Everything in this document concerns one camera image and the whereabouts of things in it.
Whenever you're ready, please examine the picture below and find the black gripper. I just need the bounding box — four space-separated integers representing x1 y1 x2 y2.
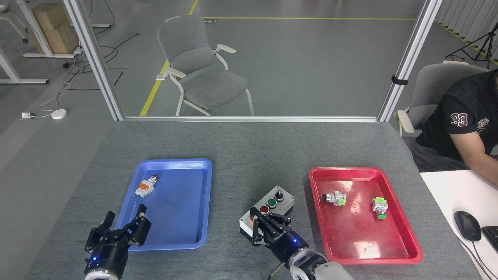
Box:
249 207 311 270
83 204 152 276

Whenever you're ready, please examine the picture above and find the grey control box with buttons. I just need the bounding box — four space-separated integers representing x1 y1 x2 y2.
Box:
239 185 295 242

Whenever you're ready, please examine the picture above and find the red push button orange block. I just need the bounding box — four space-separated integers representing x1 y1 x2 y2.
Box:
135 175 160 198

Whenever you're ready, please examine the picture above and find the black push button green block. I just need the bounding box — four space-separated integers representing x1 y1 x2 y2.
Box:
321 191 347 207

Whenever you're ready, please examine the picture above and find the brown cardboard box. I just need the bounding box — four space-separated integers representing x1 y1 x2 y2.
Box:
29 3 80 54

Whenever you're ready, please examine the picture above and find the blue plastic tray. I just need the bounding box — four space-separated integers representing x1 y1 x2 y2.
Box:
116 158 213 251

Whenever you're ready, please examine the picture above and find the red plastic tray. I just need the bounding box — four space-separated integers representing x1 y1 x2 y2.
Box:
309 167 423 265

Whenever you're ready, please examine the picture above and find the grey chair with white armrests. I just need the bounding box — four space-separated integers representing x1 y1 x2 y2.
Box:
156 15 255 117

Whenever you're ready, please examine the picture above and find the white desk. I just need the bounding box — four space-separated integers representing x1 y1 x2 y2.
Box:
419 168 498 280

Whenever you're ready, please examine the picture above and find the black computer mouse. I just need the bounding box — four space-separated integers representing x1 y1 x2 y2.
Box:
454 210 482 242

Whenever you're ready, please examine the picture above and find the grey office chair of person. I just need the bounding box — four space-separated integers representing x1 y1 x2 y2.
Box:
394 60 491 137

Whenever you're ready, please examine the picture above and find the person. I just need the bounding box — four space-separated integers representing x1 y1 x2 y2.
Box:
412 68 498 176

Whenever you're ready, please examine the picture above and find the black keyboard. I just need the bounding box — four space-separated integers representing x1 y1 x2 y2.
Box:
482 226 498 253

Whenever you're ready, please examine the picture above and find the black tripod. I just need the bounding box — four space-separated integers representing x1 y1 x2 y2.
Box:
445 21 498 65

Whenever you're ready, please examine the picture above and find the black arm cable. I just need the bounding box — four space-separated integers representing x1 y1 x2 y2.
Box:
267 261 285 280

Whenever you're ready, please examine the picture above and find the silver aluminium rail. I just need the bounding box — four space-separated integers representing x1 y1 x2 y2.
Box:
124 115 380 123

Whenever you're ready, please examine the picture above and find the white floor cable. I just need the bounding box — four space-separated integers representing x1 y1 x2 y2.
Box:
32 49 84 118

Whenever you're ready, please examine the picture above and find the silver aluminium post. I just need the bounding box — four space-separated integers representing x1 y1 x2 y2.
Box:
62 0 125 121
378 0 444 122

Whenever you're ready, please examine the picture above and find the black floor cable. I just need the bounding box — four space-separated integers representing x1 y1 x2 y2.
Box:
62 33 139 75

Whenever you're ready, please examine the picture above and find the white desk leg frame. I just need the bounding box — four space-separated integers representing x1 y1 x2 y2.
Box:
16 0 76 58
0 47 49 84

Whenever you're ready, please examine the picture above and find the black mouse cable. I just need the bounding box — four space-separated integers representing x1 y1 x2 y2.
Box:
457 238 495 280

